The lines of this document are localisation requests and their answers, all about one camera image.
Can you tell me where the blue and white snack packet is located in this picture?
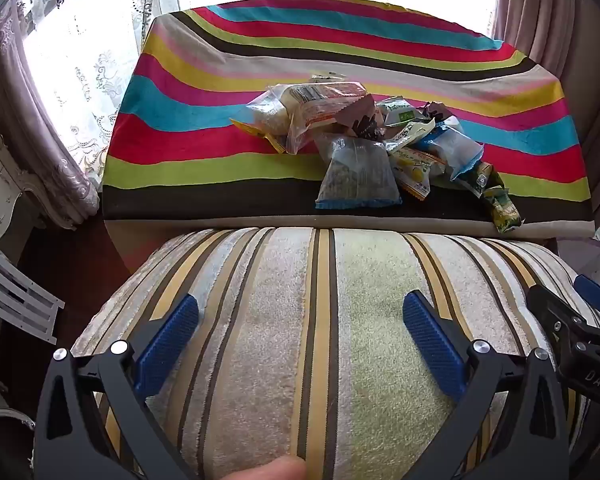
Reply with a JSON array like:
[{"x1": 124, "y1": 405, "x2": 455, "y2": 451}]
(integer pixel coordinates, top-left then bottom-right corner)
[{"x1": 420, "y1": 117, "x2": 485, "y2": 181}]

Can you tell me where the white crumpled snack packet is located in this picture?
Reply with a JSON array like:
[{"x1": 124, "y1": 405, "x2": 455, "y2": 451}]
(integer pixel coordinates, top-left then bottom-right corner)
[{"x1": 387, "y1": 120, "x2": 436, "y2": 153}]

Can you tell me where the orange-edged yellow fruit packet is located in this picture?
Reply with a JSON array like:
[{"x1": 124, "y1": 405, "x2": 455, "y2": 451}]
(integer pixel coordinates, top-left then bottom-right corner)
[{"x1": 390, "y1": 150, "x2": 448, "y2": 201}]

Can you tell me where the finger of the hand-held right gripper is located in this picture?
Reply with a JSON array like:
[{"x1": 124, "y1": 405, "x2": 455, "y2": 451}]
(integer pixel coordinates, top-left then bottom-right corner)
[
  {"x1": 575, "y1": 275, "x2": 600, "y2": 331},
  {"x1": 527, "y1": 285, "x2": 600, "y2": 396}
]

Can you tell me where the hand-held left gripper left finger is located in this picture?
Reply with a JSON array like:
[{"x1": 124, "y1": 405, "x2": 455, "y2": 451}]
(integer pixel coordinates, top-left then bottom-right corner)
[{"x1": 34, "y1": 294, "x2": 201, "y2": 480}]

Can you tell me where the brown snack packet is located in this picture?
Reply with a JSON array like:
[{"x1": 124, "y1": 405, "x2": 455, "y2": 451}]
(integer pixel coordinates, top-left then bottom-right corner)
[{"x1": 337, "y1": 95, "x2": 386, "y2": 138}]

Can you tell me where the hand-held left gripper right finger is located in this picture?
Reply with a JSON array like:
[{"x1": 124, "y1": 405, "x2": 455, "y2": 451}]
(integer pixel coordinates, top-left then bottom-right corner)
[{"x1": 402, "y1": 290, "x2": 571, "y2": 480}]

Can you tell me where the beige striped towel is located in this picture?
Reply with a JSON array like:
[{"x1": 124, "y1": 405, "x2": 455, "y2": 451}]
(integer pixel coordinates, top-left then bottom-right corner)
[{"x1": 70, "y1": 227, "x2": 600, "y2": 480}]

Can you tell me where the colourful striped cloth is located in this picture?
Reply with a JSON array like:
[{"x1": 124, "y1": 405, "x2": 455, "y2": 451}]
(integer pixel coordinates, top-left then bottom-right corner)
[{"x1": 101, "y1": 0, "x2": 595, "y2": 238}]

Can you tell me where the person's left hand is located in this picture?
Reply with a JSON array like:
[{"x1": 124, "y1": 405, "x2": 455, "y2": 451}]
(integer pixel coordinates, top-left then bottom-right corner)
[{"x1": 215, "y1": 455, "x2": 307, "y2": 480}]

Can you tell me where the large clear bread bag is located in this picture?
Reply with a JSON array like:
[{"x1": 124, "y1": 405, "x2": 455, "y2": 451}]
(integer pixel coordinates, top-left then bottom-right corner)
[{"x1": 245, "y1": 82, "x2": 371, "y2": 153}]

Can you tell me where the green and white snack packet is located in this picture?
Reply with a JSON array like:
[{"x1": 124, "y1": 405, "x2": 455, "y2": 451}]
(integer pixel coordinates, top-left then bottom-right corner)
[{"x1": 377, "y1": 97, "x2": 416, "y2": 128}]

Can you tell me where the brown curtain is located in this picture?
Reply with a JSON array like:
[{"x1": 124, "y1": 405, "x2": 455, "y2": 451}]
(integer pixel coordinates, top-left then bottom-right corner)
[
  {"x1": 0, "y1": 5, "x2": 101, "y2": 231},
  {"x1": 490, "y1": 0, "x2": 600, "y2": 231}
]

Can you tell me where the clear blue-edged seed packet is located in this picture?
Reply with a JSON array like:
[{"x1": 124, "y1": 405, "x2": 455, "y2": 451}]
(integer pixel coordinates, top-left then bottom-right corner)
[{"x1": 314, "y1": 135, "x2": 403, "y2": 210}]

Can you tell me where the white carved cabinet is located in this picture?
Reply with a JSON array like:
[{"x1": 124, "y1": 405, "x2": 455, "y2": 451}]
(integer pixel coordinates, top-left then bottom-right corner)
[{"x1": 0, "y1": 120, "x2": 46, "y2": 241}]

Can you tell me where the white lace curtain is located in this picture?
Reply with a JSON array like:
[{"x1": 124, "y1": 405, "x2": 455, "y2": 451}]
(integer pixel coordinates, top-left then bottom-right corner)
[{"x1": 25, "y1": 0, "x2": 498, "y2": 171}]

